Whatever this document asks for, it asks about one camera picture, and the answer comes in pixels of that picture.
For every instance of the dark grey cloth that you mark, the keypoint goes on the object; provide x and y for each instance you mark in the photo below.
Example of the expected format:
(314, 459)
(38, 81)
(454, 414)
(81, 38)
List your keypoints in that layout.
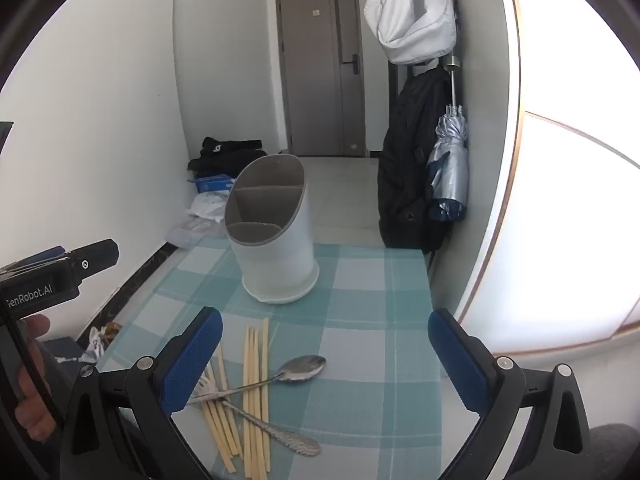
(615, 447)

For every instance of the white patterned cloth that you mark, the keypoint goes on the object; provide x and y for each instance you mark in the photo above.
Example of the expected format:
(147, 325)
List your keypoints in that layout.
(92, 345)

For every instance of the grey parcel bag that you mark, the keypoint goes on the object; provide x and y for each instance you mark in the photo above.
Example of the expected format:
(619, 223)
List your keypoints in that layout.
(192, 232)

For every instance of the person's left hand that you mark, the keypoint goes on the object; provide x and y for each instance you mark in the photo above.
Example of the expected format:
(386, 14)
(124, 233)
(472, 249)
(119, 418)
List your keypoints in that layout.
(32, 390)

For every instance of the white hanging bag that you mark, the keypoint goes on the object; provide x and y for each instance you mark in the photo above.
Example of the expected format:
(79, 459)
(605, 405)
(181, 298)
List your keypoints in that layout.
(415, 35)

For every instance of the metal spoon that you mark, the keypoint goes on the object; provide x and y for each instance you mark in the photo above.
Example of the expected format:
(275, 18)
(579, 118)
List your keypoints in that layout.
(302, 369)

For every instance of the silver folded umbrella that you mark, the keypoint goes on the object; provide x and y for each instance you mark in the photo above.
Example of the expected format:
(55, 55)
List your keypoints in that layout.
(450, 160)

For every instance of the white panel with wooden trim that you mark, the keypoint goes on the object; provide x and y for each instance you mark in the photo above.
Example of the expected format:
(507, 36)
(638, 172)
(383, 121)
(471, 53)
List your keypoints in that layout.
(565, 185)

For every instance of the pile of wooden chopsticks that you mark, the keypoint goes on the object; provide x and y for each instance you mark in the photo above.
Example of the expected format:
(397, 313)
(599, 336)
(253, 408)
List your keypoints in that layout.
(247, 440)

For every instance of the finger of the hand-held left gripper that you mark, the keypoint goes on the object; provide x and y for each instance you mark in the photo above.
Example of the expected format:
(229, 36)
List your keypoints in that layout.
(47, 254)
(97, 257)

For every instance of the black bag on floor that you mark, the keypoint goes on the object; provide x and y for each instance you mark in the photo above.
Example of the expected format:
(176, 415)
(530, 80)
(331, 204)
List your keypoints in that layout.
(225, 155)

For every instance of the teal checked tablecloth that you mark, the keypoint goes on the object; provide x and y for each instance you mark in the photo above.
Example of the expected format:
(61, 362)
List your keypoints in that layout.
(360, 320)

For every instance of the grey door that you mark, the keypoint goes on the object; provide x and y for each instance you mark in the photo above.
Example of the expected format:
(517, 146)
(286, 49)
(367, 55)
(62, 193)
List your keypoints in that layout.
(310, 70)

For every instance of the white utensil holder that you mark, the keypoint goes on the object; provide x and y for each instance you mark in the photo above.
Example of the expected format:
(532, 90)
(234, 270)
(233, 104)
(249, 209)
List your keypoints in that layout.
(285, 260)

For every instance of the dark blue shoe box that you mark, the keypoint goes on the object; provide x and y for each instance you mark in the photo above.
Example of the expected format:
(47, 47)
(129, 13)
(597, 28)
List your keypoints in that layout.
(60, 347)

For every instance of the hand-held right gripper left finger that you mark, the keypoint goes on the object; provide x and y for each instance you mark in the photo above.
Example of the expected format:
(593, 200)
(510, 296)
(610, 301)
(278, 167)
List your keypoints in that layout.
(194, 355)

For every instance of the metal fork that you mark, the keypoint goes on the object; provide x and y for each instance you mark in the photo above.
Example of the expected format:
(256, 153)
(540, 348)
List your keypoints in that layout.
(295, 444)

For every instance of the blue cardboard box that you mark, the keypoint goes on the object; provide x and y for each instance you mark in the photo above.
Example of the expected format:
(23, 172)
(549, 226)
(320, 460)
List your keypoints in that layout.
(212, 183)

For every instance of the white plastic bag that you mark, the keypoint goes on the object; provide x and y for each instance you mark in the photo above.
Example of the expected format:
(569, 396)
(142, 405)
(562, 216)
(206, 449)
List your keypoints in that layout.
(207, 207)

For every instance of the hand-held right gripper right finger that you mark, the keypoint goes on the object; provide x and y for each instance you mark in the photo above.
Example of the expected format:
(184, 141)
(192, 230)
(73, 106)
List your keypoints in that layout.
(457, 355)

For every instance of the brown suede shoe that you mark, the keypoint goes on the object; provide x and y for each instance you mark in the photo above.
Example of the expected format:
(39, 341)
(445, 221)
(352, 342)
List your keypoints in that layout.
(114, 329)

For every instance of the black hanging backpack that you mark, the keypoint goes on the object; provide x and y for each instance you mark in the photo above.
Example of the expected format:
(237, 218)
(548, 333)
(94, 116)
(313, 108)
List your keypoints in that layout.
(405, 160)

